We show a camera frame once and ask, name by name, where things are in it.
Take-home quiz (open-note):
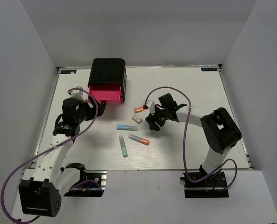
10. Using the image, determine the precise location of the blue highlighter pen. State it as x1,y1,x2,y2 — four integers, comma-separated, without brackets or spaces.
116,125,138,131

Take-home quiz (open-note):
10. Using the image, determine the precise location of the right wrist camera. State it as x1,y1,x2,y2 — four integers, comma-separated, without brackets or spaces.
142,99,155,111

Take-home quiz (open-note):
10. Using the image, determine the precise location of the pink drawer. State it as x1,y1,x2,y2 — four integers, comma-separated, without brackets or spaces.
120,88,125,103
89,84,124,105

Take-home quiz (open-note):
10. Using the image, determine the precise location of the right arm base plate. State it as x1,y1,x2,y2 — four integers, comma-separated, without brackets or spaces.
180,172,229,198

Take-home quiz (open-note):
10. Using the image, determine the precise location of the right blue table label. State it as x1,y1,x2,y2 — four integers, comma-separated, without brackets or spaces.
201,67,218,71

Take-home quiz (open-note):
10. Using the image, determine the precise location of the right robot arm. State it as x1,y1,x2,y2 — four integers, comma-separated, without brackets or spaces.
143,93,242,186

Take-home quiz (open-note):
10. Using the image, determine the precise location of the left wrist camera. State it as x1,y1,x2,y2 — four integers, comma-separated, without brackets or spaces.
68,86,85,102

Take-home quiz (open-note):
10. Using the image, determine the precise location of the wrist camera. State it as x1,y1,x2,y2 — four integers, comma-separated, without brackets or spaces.
142,99,155,111
68,86,85,102

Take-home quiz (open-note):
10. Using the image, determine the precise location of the pink lower drawer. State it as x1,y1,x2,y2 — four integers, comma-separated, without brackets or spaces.
120,88,125,103

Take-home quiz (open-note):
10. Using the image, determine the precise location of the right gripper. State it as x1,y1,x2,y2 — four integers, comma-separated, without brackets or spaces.
146,104,169,131

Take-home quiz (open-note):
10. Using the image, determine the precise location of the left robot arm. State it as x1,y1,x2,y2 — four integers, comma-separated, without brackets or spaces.
19,97,107,217

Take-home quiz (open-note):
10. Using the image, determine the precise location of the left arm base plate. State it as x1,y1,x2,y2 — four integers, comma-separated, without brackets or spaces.
64,170,107,198

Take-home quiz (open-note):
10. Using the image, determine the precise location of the black drawer cabinet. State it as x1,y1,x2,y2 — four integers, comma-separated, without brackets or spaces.
87,57,128,103

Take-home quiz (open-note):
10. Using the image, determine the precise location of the pink top drawer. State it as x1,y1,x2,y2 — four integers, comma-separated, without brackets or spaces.
89,84,124,105

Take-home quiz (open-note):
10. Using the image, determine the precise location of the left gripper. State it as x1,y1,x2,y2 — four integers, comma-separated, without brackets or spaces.
75,95,106,124

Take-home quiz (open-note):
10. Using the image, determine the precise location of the green highlighter pen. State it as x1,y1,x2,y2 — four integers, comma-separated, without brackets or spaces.
119,135,128,158

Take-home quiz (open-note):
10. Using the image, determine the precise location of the orange capped clear highlighter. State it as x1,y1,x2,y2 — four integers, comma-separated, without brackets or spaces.
128,134,149,146

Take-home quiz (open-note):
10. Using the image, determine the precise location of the left blue table label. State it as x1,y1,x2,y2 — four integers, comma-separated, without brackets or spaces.
60,70,77,74

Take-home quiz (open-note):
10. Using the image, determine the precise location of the blue table label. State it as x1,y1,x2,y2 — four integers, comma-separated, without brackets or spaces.
201,67,218,71
60,70,77,74

